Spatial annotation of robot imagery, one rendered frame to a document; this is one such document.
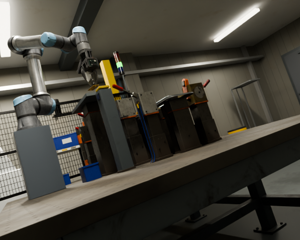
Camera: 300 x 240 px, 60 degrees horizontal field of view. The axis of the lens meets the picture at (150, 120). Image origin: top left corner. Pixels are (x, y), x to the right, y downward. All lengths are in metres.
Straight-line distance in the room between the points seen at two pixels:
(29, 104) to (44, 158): 0.36
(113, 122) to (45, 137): 0.50
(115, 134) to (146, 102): 0.23
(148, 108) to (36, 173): 0.76
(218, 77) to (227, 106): 0.79
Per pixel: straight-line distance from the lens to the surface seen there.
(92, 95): 1.48
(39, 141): 1.68
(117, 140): 1.34
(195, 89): 1.56
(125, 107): 1.58
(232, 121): 6.87
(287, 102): 8.14
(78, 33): 1.65
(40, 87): 1.90
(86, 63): 1.58
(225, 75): 7.22
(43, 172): 1.66
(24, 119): 1.75
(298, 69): 7.84
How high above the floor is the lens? 0.76
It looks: 7 degrees up
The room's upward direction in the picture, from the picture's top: 17 degrees counter-clockwise
